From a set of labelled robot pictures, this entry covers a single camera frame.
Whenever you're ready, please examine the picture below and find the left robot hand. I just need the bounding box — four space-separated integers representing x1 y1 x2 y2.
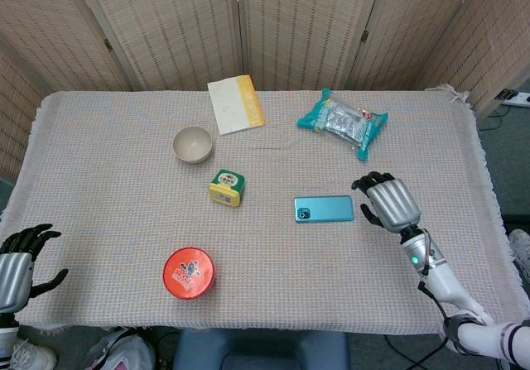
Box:
0 223 70 314

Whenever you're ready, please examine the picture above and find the black floor cable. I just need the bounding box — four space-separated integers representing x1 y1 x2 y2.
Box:
383 334 441 370

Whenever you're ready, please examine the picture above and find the teal snack bag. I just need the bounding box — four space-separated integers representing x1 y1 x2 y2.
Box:
296 88 389 162

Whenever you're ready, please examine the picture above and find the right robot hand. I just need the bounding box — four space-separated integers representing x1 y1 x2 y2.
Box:
351 171 422 234

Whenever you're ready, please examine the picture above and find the white and yellow booklet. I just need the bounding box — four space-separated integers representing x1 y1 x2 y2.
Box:
206 74 266 137

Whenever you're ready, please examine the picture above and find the yellow and green box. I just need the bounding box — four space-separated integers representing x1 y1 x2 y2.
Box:
208 168 246 208

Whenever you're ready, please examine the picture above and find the white power strip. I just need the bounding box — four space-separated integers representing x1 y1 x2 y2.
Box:
499 89 530 107

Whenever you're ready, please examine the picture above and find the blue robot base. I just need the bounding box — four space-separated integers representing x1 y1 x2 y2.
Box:
172 327 351 370

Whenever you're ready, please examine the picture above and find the white sneaker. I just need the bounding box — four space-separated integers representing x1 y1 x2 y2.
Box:
508 228 530 276
7 339 58 370

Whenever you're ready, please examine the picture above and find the black and teal smartphone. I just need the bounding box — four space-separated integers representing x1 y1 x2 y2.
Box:
293 195 355 224

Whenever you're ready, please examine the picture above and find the white woven tablecloth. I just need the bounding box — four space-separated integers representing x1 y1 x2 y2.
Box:
0 84 523 334

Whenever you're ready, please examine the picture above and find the beige bowl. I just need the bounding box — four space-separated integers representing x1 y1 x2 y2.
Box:
172 126 214 165

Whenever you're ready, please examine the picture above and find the woven folding screen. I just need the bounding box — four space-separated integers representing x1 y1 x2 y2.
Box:
0 0 530 180

